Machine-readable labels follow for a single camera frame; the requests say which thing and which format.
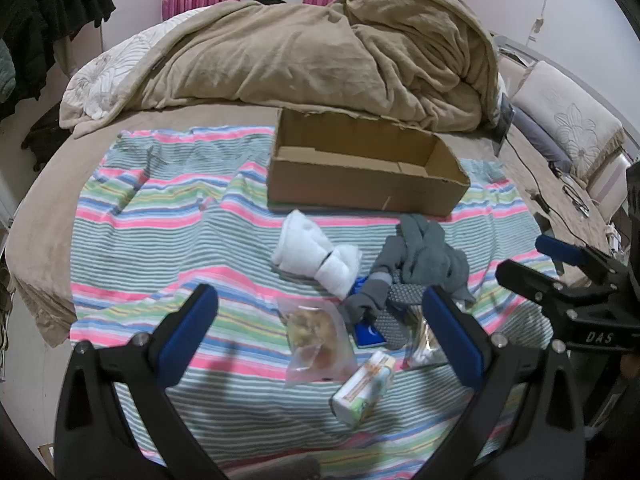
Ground beige blanket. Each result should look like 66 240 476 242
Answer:
120 0 501 133

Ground blue packet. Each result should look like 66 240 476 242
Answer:
350 275 388 348

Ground striped cloth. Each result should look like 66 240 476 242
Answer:
70 126 556 476

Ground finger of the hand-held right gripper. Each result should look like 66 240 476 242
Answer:
534 234 626 277
495 259 571 313

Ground clear bag of white pieces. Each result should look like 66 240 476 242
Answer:
407 305 451 368

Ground grey pillow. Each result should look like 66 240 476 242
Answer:
510 105 573 173

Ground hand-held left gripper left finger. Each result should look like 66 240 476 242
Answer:
54 282 226 480

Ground green white carton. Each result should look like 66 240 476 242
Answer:
330 350 397 428

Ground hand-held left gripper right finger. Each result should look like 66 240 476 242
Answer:
422 285 588 480

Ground black hanging clothes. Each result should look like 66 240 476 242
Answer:
0 0 116 121

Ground dark cloth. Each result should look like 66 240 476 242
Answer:
22 107 66 167

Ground brown cardboard box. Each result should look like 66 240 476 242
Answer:
267 106 471 218

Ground clear snack bag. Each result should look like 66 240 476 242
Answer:
276 296 358 390

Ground white embroidered pillow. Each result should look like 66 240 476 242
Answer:
512 61 626 181

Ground white socks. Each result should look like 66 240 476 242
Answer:
271 209 362 300

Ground black tablet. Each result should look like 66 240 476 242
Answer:
492 92 516 156

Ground grey dotted socks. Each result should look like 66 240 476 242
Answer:
342 213 477 352

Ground bed with brown sheet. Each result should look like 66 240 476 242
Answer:
5 50 631 351

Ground black charging cable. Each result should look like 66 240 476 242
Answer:
502 132 608 246

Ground white floral quilt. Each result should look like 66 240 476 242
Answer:
60 7 201 138

